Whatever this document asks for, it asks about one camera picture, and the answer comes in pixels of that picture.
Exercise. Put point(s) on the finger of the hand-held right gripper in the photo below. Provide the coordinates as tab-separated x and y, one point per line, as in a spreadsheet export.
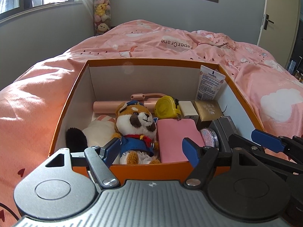
243	144
265	140

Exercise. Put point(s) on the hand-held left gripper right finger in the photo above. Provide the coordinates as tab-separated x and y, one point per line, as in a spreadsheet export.
191	151

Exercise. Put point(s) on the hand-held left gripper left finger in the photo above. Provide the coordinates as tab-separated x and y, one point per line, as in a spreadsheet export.
111	151

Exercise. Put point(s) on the pink zipper pouch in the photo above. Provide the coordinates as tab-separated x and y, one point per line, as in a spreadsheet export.
177	139

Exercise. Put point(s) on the round silver glitter compact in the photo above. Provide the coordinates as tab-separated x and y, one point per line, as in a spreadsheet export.
208	136

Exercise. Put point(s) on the gold box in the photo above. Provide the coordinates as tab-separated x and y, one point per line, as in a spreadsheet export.
208	110

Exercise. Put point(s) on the orange cardboard box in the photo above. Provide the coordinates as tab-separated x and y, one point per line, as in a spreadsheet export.
142	80

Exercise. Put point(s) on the white plush with striped ears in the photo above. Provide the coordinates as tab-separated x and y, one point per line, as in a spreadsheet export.
99	132

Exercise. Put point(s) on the black box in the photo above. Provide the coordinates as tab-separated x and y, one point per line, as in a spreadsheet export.
224	130

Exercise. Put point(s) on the black fluffy pompom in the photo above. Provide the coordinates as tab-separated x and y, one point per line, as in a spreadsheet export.
75	138

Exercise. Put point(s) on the white charger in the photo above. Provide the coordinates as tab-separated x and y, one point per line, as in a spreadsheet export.
188	110

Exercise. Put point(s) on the red panda sailor plush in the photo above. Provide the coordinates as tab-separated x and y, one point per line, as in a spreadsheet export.
139	120

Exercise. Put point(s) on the pink handheld appliance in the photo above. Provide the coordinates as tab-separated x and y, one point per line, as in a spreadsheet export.
106	106

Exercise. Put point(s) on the yellow tape measure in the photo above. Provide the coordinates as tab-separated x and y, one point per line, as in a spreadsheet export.
165	108

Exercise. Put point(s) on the white lotion tube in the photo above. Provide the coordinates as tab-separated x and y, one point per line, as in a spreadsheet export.
210	82

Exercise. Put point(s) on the shelf with items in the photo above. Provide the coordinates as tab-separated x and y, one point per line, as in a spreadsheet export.
297	61

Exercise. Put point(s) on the pink printed blanket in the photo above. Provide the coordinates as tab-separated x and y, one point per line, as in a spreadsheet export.
47	87

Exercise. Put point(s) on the beige door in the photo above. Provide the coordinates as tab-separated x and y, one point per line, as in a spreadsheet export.
279	9

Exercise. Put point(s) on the clear tube of plush toys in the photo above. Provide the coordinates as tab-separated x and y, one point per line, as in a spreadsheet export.
101	9

